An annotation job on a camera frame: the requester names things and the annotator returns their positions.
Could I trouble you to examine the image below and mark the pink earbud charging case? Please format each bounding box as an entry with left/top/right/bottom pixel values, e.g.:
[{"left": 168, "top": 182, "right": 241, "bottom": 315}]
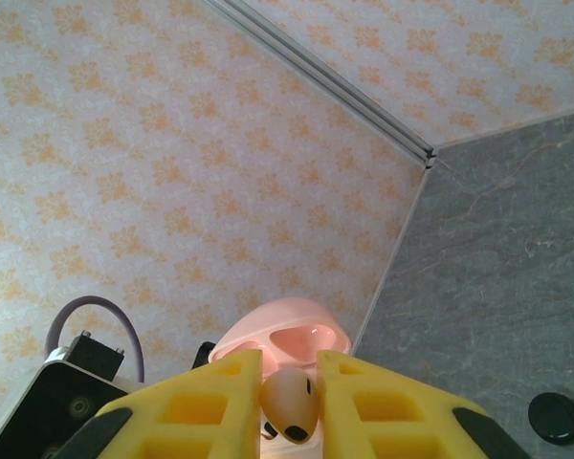
[{"left": 208, "top": 295, "right": 354, "bottom": 459}]

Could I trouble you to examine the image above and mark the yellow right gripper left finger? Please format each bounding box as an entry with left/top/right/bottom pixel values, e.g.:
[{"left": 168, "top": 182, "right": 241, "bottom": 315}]
[{"left": 59, "top": 348, "right": 264, "bottom": 459}]

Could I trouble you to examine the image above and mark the aluminium frame post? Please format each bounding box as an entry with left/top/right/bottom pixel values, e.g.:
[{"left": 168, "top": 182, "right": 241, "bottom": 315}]
[{"left": 204, "top": 0, "right": 437, "bottom": 169}]

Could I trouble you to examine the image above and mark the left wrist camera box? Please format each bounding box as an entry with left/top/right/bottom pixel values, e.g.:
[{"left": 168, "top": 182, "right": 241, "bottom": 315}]
[{"left": 0, "top": 329, "right": 130, "bottom": 459}]

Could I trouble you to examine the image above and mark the pink wireless earbud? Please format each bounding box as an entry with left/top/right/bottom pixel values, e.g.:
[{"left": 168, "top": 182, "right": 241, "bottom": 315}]
[{"left": 259, "top": 366, "right": 318, "bottom": 445}]

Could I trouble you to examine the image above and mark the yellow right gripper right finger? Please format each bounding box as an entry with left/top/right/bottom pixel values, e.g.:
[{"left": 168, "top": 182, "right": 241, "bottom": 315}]
[{"left": 315, "top": 349, "right": 532, "bottom": 459}]

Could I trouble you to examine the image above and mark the black earbud charging case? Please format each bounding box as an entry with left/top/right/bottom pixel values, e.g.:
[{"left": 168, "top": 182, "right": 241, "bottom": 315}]
[{"left": 527, "top": 391, "right": 574, "bottom": 447}]

